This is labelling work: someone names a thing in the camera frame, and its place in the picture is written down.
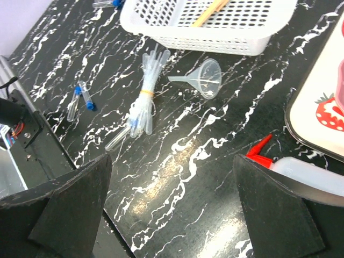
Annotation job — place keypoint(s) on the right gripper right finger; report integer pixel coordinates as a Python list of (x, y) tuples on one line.
[(286, 218)]

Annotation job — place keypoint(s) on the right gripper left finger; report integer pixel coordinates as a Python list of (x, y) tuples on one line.
[(59, 218)]

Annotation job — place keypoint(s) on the wash bottle red cap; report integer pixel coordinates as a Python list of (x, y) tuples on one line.
[(299, 170)]

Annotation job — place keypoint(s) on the blue cap test tube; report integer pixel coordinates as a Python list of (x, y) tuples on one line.
[(130, 129), (86, 96), (73, 104), (107, 4)]

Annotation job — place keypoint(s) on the bundle of plastic pipettes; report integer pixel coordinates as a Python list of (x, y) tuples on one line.
[(141, 118)]

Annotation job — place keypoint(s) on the clear plastic funnel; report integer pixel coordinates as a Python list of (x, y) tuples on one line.
[(206, 79)]

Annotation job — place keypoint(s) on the wooden test tube clamp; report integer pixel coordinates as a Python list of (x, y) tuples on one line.
[(215, 6)]

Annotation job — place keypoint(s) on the strawberry pattern tray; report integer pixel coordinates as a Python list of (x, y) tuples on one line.
[(313, 116)]

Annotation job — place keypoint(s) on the white plastic perforated basket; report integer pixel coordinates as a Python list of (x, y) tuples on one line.
[(239, 27)]

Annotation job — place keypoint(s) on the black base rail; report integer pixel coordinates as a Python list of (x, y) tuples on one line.
[(36, 153)]

